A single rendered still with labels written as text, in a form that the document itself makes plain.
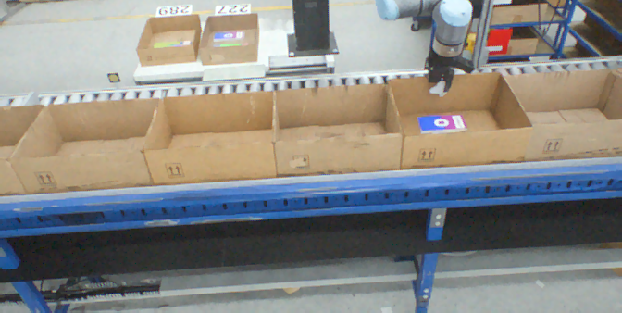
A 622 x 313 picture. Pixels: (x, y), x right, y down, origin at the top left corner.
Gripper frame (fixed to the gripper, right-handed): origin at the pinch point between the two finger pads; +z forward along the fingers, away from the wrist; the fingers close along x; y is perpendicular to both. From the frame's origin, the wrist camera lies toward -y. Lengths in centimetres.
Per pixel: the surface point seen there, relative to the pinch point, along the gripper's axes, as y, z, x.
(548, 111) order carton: -40.2, 11.1, 2.2
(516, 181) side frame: -15.0, 2.8, 36.8
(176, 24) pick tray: 118, 45, -109
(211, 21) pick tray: 97, 42, -106
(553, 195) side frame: -28.0, 10.1, 38.4
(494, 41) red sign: -42, 27, -57
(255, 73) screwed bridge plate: 72, 38, -57
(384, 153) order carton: 25.1, -4.2, 28.2
